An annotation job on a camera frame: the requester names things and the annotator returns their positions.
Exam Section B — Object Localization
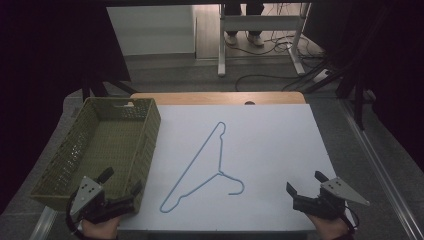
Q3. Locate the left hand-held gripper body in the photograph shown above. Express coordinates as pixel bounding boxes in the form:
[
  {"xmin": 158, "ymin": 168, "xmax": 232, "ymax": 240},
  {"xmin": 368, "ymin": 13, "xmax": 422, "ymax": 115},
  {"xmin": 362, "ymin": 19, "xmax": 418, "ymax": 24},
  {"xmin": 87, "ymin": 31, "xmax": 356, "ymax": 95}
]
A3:
[{"xmin": 69, "ymin": 175, "xmax": 137, "ymax": 225}]

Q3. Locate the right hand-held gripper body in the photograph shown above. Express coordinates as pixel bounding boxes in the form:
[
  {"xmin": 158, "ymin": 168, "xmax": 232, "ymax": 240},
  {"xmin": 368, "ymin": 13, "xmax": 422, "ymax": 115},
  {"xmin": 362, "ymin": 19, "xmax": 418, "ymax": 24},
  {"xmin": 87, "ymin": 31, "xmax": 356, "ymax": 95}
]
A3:
[{"xmin": 292, "ymin": 176, "xmax": 371, "ymax": 221}]

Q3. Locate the olive green plastic basket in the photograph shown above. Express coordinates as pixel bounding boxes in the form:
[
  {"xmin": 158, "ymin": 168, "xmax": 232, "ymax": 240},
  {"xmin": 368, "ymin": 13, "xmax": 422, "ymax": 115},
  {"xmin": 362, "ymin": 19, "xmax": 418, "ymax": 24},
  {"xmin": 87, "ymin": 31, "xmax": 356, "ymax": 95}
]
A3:
[{"xmin": 29, "ymin": 96, "xmax": 162, "ymax": 214}]

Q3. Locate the blue wire clothes hanger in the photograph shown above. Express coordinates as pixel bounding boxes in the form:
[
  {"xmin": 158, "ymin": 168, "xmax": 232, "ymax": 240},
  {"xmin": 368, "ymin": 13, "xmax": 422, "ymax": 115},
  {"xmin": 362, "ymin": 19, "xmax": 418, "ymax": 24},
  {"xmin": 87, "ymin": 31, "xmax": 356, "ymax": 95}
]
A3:
[{"xmin": 159, "ymin": 121, "xmax": 246, "ymax": 214}]

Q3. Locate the person's left hand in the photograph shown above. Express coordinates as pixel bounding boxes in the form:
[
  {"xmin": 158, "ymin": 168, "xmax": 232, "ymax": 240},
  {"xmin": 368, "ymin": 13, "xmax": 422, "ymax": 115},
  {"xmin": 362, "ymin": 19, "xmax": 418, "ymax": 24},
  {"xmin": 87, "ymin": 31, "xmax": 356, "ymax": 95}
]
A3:
[{"xmin": 81, "ymin": 215, "xmax": 122, "ymax": 240}]

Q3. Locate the person's right hand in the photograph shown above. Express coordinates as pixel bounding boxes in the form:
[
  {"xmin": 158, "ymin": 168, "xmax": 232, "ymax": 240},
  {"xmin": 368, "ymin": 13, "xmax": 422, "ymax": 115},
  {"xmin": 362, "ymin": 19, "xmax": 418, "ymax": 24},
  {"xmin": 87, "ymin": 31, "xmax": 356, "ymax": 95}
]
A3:
[{"xmin": 307, "ymin": 214, "xmax": 350, "ymax": 240}]

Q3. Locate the white board sheet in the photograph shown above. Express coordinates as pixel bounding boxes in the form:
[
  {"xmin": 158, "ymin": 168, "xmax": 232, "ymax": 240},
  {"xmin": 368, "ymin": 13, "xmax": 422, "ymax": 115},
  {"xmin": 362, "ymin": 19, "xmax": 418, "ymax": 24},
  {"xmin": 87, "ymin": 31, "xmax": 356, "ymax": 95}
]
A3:
[{"xmin": 118, "ymin": 104, "xmax": 355, "ymax": 233}]

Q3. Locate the black metal stand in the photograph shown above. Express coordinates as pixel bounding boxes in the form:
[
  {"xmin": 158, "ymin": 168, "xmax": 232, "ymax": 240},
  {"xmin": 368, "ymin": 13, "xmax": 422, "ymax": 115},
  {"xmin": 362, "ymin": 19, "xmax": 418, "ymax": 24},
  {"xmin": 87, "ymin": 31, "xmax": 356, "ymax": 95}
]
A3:
[{"xmin": 301, "ymin": 59, "xmax": 378, "ymax": 131}]

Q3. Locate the white power strip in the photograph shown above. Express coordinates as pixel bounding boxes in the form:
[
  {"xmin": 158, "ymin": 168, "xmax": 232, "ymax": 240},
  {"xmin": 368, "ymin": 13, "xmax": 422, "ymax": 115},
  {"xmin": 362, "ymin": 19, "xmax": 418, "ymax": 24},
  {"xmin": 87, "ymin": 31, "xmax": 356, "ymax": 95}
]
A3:
[{"xmin": 313, "ymin": 68, "xmax": 333, "ymax": 84}]

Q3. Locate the wooden table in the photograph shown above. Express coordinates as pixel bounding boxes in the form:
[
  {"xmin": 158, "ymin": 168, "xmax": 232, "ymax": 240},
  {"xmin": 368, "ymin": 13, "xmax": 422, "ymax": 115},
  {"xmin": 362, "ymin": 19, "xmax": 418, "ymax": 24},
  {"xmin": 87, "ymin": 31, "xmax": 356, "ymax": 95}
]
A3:
[{"xmin": 129, "ymin": 91, "xmax": 307, "ymax": 106}]

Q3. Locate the dark curtain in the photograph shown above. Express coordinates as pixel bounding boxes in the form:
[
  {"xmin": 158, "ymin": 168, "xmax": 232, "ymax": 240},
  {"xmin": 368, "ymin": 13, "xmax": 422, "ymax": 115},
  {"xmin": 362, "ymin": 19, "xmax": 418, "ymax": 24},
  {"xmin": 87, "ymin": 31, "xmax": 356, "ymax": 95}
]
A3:
[
  {"xmin": 0, "ymin": 0, "xmax": 132, "ymax": 214},
  {"xmin": 302, "ymin": 0, "xmax": 424, "ymax": 174}
]

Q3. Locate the light grey panel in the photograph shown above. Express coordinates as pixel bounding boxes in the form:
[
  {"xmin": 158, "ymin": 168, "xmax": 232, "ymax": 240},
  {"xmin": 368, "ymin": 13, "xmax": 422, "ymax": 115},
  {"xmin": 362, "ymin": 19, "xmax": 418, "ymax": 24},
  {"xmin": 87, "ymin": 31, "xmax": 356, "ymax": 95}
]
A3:
[{"xmin": 106, "ymin": 4, "xmax": 197, "ymax": 57}]

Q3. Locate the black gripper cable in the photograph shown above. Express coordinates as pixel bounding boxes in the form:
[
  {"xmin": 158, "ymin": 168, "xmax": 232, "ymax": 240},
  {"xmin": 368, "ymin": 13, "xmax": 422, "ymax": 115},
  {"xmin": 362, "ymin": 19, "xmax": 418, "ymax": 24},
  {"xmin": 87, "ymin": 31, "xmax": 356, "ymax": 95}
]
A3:
[
  {"xmin": 343, "ymin": 204, "xmax": 361, "ymax": 233},
  {"xmin": 65, "ymin": 191, "xmax": 84, "ymax": 240}
]

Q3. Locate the aluminium floor rail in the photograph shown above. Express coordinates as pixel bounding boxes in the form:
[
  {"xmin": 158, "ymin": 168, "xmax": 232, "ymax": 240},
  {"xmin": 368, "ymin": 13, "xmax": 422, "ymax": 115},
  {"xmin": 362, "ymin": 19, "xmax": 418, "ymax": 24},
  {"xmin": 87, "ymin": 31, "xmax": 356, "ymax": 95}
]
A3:
[
  {"xmin": 28, "ymin": 205, "xmax": 58, "ymax": 240},
  {"xmin": 339, "ymin": 99, "xmax": 424, "ymax": 240}
]

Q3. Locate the black floor cable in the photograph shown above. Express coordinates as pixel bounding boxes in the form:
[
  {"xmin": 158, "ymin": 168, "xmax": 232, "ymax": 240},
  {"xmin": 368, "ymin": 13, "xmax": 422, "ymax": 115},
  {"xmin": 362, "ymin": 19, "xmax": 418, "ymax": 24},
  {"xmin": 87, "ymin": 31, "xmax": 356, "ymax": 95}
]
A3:
[{"xmin": 234, "ymin": 73, "xmax": 323, "ymax": 93}]

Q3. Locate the tangle of black cables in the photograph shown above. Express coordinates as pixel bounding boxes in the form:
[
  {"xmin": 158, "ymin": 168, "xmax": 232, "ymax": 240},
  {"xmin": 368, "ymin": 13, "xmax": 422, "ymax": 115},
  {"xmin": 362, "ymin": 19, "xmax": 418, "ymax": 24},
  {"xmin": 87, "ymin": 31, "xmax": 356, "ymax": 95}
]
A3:
[{"xmin": 226, "ymin": 31, "xmax": 333, "ymax": 68}]

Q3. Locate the white metal desk frame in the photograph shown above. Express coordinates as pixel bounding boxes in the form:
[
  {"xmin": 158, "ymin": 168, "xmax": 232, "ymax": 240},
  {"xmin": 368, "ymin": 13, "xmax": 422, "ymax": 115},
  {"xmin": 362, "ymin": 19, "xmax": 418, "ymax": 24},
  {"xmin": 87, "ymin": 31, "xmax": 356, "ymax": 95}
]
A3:
[{"xmin": 217, "ymin": 2, "xmax": 313, "ymax": 78}]

